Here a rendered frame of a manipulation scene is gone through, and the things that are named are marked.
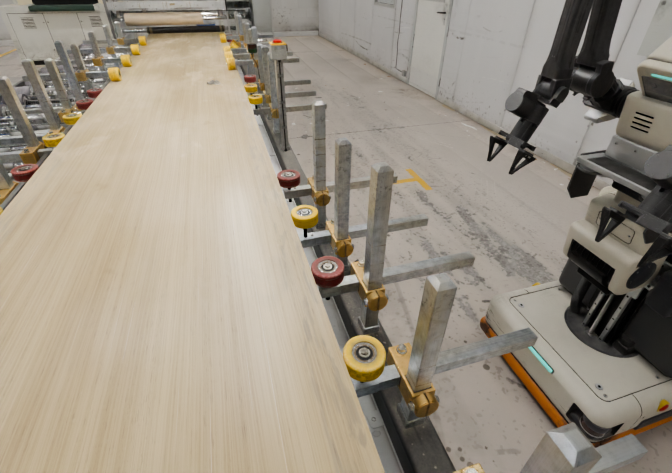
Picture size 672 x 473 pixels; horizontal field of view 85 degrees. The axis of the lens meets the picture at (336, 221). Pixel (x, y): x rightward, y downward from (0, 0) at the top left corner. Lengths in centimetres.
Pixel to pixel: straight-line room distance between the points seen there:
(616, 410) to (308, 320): 120
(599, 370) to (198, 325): 144
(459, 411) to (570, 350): 50
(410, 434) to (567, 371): 93
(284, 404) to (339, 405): 9
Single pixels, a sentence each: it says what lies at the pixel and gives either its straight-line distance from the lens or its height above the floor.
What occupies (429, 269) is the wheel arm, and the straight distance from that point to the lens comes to 101.
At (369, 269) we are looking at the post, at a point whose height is 92.
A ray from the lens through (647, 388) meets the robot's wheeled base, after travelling 181.
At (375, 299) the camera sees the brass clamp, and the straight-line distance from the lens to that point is 89.
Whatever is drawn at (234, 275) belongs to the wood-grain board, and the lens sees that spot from 90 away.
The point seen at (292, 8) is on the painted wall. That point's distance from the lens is 1145.
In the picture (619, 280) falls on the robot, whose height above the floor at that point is 72.
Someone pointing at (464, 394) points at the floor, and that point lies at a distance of 182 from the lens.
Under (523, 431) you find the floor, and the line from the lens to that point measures 182.
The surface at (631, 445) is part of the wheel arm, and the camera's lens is 89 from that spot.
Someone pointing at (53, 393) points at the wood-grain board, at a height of 90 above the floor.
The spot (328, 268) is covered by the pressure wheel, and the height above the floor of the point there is 91.
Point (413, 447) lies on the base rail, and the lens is 88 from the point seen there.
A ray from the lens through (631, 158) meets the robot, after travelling 133.
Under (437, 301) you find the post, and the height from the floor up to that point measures 107.
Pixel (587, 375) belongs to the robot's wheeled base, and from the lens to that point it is 171.
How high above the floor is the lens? 149
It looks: 34 degrees down
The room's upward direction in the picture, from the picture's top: 1 degrees clockwise
